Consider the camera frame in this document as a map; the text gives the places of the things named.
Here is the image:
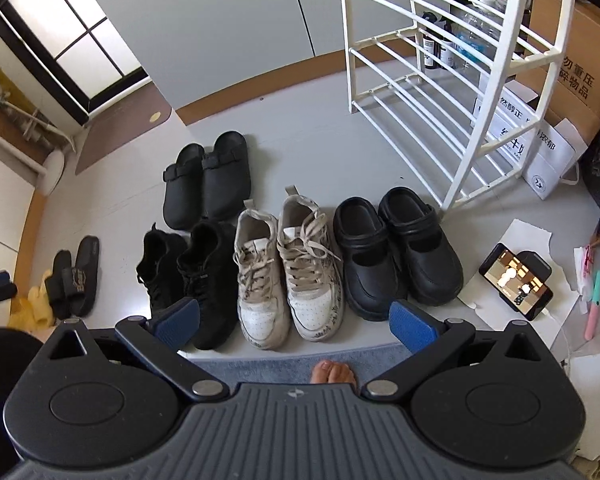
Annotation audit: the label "person's bare toes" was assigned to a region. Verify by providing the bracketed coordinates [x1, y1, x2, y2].
[309, 359, 358, 392]

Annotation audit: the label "black chunky strap clog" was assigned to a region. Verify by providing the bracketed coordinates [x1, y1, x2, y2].
[377, 186, 466, 307]
[332, 196, 411, 323]

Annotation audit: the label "dark bottle white label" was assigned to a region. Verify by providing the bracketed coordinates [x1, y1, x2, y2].
[420, 12, 439, 72]
[436, 19, 457, 69]

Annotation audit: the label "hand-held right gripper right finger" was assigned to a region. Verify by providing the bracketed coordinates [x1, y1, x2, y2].
[362, 299, 544, 404]

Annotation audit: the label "yellow slipper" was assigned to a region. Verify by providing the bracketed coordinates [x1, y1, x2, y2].
[7, 269, 57, 330]

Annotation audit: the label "blue floor towel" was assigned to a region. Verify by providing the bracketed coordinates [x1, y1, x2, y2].
[179, 341, 412, 397]

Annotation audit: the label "white shoe rack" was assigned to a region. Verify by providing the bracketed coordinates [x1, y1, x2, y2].
[336, 0, 579, 212]

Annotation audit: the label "white standing fan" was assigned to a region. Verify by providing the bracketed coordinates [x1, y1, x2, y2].
[0, 72, 79, 197]

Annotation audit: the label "brown door mat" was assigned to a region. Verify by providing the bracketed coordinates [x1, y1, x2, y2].
[74, 81, 174, 177]

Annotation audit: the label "white paper sheet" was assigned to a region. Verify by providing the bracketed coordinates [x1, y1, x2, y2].
[456, 216, 583, 333]
[565, 347, 600, 476]

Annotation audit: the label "person's dark trousers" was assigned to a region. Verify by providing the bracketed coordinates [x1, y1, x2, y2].
[0, 329, 47, 480]

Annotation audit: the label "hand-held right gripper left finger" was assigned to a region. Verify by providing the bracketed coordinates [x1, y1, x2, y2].
[46, 296, 231, 404]

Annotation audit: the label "cardboard box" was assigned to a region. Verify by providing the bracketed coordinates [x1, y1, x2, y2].
[514, 0, 600, 147]

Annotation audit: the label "white comic print sneaker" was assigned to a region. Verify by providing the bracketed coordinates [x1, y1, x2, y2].
[232, 207, 293, 352]
[276, 185, 346, 343]

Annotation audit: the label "pink mint plastic stick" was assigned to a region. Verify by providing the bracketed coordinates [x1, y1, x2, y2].
[584, 269, 600, 342]

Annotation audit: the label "black slide sandal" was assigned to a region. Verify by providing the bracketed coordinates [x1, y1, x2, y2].
[43, 249, 75, 322]
[61, 235, 102, 318]

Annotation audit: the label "black smartphone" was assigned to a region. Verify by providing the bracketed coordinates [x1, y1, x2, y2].
[477, 241, 555, 323]

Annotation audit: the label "black sneaker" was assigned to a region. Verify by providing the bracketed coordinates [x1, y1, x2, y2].
[176, 219, 240, 352]
[135, 222, 189, 322]

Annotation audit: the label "grey wardrobe cabinet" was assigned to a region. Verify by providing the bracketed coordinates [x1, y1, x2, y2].
[62, 0, 423, 127]

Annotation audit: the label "clear plastic water bottle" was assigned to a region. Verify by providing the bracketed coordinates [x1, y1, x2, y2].
[451, 0, 502, 70]

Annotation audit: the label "black buckle clog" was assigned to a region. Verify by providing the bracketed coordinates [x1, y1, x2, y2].
[161, 142, 207, 232]
[200, 130, 253, 223]

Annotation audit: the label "black framed glass door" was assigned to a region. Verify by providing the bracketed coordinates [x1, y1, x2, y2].
[0, 0, 152, 124]

